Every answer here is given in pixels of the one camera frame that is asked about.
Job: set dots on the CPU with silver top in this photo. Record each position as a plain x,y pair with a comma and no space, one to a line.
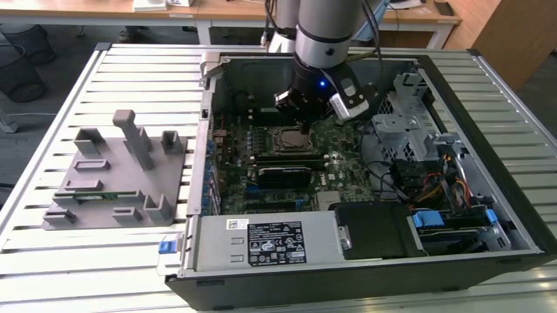
292,138

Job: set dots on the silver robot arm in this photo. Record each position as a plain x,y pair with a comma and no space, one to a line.
326,29

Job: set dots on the CPU socket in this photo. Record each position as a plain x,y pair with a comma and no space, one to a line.
275,150

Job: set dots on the pale blue teach pendant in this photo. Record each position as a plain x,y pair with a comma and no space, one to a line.
360,35

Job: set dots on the green motherboard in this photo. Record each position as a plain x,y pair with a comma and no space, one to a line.
347,146

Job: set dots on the metal drive cage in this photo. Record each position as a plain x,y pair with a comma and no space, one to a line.
399,122

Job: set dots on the black graphics card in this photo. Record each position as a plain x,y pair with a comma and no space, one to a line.
282,178

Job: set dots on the silver chipset heatsink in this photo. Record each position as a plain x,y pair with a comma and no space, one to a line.
328,200

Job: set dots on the short black expansion slot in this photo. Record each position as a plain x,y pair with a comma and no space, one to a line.
271,205

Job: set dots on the dark phone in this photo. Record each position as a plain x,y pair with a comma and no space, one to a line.
445,8

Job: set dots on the small white box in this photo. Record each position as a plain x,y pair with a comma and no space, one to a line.
180,2

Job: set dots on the grey parts rack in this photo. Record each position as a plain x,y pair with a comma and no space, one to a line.
169,182

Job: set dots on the dark shoe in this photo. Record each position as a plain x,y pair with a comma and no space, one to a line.
129,32

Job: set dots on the black plastic bay shroud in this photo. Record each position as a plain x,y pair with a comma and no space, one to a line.
374,228

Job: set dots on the wooden cabinet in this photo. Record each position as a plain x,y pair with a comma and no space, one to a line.
513,39

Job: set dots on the blue disk carrier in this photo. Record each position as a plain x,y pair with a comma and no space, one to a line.
427,221

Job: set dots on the grey power supply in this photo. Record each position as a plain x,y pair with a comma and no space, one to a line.
218,241

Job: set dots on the green RAM stick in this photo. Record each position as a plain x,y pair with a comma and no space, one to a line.
105,196

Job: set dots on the small blue plastic tab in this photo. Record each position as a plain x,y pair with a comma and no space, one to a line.
490,217

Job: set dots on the blue case latch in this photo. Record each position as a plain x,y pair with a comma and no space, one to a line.
167,247

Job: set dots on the black PC case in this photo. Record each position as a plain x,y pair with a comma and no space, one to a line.
304,287

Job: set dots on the black mesh waste bin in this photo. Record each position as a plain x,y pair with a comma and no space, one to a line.
36,42
21,75

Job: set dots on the white stand foot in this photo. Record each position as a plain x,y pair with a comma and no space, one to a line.
8,125

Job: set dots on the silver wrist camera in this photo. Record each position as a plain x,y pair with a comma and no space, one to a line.
350,101

